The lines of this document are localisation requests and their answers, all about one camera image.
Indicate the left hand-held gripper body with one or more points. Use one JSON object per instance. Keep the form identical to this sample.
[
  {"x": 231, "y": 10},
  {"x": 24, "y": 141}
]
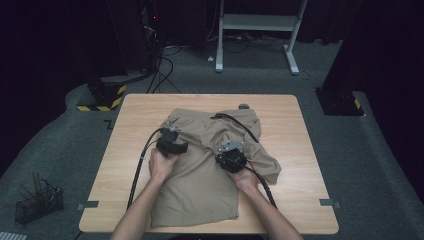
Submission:
[{"x": 168, "y": 141}]

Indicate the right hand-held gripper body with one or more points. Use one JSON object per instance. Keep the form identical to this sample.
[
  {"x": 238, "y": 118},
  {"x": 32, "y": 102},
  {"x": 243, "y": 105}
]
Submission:
[{"x": 231, "y": 159}]

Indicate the person's left hand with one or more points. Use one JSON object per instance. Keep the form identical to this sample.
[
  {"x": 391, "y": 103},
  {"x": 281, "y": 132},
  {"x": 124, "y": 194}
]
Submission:
[{"x": 162, "y": 166}]

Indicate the person's right hand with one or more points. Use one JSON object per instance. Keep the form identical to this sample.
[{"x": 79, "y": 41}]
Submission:
[{"x": 245, "y": 181}]

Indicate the yellow-black striped stand base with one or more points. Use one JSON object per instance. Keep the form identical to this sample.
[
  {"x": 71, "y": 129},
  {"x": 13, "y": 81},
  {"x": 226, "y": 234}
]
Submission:
[{"x": 106, "y": 96}]

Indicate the small white plug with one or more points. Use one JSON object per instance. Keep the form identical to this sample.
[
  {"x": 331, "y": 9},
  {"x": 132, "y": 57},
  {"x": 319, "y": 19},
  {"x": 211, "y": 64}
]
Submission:
[{"x": 210, "y": 59}]

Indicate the grey tape strip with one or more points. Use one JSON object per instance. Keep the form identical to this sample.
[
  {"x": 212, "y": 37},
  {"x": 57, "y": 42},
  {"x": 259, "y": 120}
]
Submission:
[
  {"x": 89, "y": 204},
  {"x": 329, "y": 202}
]

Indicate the dark equipment rack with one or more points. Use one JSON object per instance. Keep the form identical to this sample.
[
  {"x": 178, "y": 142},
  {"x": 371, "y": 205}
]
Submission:
[{"x": 151, "y": 36}]

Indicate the black stand base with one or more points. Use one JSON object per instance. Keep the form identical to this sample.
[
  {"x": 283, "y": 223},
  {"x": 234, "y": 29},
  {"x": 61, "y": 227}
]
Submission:
[{"x": 338, "y": 103}]

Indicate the white metal desk frame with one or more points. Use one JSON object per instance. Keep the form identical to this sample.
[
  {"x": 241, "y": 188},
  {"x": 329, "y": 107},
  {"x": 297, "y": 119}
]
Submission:
[{"x": 258, "y": 22}]

